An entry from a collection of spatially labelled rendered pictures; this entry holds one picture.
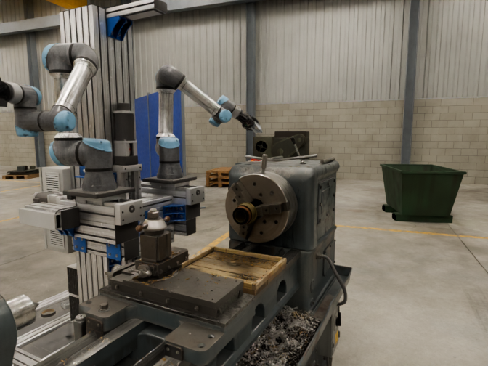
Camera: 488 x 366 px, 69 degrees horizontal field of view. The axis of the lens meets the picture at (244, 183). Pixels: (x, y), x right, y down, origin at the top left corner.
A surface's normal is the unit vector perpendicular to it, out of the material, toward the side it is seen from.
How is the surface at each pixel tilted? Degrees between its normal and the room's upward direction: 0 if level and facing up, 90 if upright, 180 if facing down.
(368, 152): 90
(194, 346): 0
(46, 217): 90
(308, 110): 90
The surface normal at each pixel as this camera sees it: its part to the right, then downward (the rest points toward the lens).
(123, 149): -0.47, 0.12
